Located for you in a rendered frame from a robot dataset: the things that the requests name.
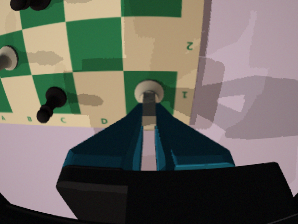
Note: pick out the green and cream chessboard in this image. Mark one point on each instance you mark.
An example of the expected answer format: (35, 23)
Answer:
(97, 51)

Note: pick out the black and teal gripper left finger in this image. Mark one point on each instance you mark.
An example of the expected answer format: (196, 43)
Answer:
(114, 146)

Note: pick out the white chess piece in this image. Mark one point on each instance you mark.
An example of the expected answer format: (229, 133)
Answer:
(8, 58)

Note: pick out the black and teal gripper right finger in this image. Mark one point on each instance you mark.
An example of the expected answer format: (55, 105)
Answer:
(184, 148)

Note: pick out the black pawn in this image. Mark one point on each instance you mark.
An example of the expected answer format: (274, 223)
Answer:
(36, 5)
(56, 98)

